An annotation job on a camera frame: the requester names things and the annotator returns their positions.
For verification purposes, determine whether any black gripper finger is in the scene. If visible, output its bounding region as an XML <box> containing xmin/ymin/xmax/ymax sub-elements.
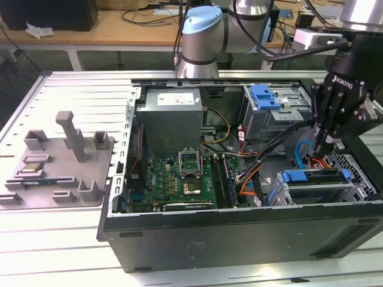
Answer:
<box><xmin>322</xmin><ymin>104</ymin><xmax>371</xmax><ymax>157</ymax></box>
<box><xmin>310</xmin><ymin>83</ymin><xmax>330</xmax><ymax>158</ymax></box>

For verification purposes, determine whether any orange red power wire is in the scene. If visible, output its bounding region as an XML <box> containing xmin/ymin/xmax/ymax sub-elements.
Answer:
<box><xmin>306</xmin><ymin>151</ymin><xmax>333</xmax><ymax>171</ymax></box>

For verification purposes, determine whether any blue data wire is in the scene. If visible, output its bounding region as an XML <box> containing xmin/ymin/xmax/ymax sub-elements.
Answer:
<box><xmin>294</xmin><ymin>139</ymin><xmax>315</xmax><ymax>168</ymax></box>

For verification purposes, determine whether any hard disk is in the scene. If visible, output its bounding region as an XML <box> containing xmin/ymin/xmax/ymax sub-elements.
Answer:
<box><xmin>277</xmin><ymin>167</ymin><xmax>351</xmax><ymax>188</ymax></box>

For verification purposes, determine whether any silver disk bay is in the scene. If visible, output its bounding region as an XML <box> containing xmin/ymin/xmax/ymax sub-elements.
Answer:
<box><xmin>268</xmin><ymin>167</ymin><xmax>376</xmax><ymax>207</ymax></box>

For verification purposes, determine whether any silver drive cage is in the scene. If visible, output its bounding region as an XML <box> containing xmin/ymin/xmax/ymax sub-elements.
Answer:
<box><xmin>242</xmin><ymin>85</ymin><xmax>318</xmax><ymax>143</ymax></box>

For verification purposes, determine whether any blue plastic drive latch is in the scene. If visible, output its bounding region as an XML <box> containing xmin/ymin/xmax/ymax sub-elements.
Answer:
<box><xmin>250</xmin><ymin>85</ymin><xmax>284</xmax><ymax>111</ymax></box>

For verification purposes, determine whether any small brown box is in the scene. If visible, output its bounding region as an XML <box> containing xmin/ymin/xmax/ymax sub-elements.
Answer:
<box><xmin>296</xmin><ymin>13</ymin><xmax>315</xmax><ymax>29</ymax></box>

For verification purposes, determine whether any wooden desk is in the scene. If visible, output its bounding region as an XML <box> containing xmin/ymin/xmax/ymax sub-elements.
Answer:
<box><xmin>266</xmin><ymin>8</ymin><xmax>345</xmax><ymax>57</ymax></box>
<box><xmin>0</xmin><ymin>8</ymin><xmax>183</xmax><ymax>72</ymax></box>

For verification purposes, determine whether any green RAM stick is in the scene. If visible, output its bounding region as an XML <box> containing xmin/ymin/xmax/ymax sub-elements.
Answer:
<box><xmin>22</xmin><ymin>179</ymin><xmax>57</xmax><ymax>187</ymax></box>
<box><xmin>220</xmin><ymin>155</ymin><xmax>239</xmax><ymax>207</ymax></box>

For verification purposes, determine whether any metal socket cover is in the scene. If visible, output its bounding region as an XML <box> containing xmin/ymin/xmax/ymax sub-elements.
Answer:
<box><xmin>178</xmin><ymin>146</ymin><xmax>202</xmax><ymax>177</ymax></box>

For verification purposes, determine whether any grey power supply unit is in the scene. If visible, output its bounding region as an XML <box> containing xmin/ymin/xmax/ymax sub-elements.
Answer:
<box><xmin>136</xmin><ymin>88</ymin><xmax>207</xmax><ymax>150</ymax></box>

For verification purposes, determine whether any CPU socket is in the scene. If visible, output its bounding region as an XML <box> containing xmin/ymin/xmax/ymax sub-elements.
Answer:
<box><xmin>181</xmin><ymin>176</ymin><xmax>204</xmax><ymax>197</ymax></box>

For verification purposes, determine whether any black graphics card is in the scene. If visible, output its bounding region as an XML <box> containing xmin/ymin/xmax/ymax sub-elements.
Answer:
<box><xmin>163</xmin><ymin>201</ymin><xmax>215</xmax><ymax>210</ymax></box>

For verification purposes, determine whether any black PC case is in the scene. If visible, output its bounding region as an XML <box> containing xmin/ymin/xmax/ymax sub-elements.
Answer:
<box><xmin>96</xmin><ymin>78</ymin><xmax>383</xmax><ymax>273</ymax></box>

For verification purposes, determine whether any green motherboard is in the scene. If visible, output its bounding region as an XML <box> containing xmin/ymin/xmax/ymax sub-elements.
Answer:
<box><xmin>125</xmin><ymin>154</ymin><xmax>240</xmax><ymax>210</ymax></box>

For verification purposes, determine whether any grey parts rack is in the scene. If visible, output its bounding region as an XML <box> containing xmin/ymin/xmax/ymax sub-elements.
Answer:
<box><xmin>0</xmin><ymin>111</ymin><xmax>116</xmax><ymax>213</ymax></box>

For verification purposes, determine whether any large black box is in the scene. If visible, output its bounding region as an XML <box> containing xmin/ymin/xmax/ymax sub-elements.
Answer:
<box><xmin>0</xmin><ymin>0</ymin><xmax>99</xmax><ymax>32</ymax></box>

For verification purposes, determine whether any crumpled white paper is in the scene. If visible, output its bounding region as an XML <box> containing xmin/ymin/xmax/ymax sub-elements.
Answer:
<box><xmin>25</xmin><ymin>21</ymin><xmax>56</xmax><ymax>39</ymax></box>

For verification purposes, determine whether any silver CPU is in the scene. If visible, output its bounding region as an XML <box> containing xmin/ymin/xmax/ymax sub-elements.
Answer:
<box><xmin>18</xmin><ymin>163</ymin><xmax>42</xmax><ymax>176</ymax></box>

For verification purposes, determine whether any black wire bundle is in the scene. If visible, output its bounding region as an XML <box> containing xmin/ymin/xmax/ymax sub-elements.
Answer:
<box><xmin>236</xmin><ymin>119</ymin><xmax>318</xmax><ymax>186</ymax></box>

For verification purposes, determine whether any black camera cable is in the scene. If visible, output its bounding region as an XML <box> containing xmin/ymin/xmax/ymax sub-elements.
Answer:
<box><xmin>256</xmin><ymin>38</ymin><xmax>351</xmax><ymax>63</ymax></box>

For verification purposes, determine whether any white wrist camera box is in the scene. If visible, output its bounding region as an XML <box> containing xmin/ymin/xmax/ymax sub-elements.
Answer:
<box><xmin>292</xmin><ymin>27</ymin><xmax>345</xmax><ymax>51</ymax></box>

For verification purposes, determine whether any yellow black wire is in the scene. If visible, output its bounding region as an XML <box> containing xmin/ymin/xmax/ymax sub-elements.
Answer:
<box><xmin>200</xmin><ymin>107</ymin><xmax>231</xmax><ymax>147</ymax></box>

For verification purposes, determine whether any orange yellow wire bundle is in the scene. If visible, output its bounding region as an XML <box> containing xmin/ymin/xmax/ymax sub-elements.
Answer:
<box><xmin>236</xmin><ymin>166</ymin><xmax>262</xmax><ymax>198</ymax></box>

